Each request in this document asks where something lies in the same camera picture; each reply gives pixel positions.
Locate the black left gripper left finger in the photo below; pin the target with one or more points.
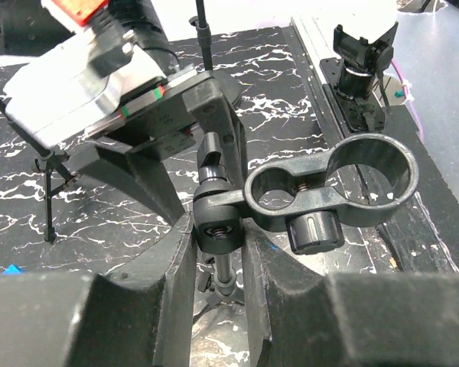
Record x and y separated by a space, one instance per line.
139 315

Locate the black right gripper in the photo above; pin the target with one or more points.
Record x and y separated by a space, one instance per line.
155 115

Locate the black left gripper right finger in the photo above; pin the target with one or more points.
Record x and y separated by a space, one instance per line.
297 317

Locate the black round-base stand right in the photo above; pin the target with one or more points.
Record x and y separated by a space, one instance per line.
214 72

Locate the blue and white block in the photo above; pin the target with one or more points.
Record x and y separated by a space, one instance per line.
13 269

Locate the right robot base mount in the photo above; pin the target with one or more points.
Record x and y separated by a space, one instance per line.
355 77

